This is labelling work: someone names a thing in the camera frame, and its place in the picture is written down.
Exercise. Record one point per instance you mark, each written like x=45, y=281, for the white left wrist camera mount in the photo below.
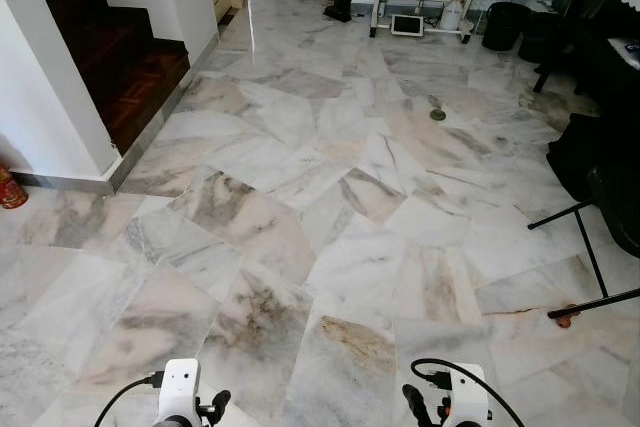
x=179, y=385

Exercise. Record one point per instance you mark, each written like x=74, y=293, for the round metal floor drain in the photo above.
x=438, y=114

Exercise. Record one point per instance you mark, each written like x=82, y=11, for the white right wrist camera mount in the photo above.
x=467, y=395

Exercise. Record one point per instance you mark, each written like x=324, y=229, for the dark wooden staircase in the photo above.
x=120, y=57

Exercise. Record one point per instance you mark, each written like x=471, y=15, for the white plastic bottle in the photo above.
x=452, y=15

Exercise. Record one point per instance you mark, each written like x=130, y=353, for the black metal leg frame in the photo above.
x=592, y=257

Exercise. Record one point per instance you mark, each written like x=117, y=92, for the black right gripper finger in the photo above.
x=418, y=407

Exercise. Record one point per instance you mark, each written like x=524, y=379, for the red foot cap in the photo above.
x=564, y=321

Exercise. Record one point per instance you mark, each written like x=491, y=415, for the white framed tablet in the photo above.
x=408, y=25

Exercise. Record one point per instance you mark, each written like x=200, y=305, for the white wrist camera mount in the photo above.
x=179, y=385
x=467, y=395

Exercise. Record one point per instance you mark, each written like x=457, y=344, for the red cylindrical object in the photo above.
x=10, y=190

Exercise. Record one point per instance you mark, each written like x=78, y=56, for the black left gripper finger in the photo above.
x=218, y=403

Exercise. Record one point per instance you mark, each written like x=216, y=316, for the black round bin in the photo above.
x=505, y=27
x=545, y=37

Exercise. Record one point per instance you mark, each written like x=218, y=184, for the black chair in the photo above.
x=600, y=172

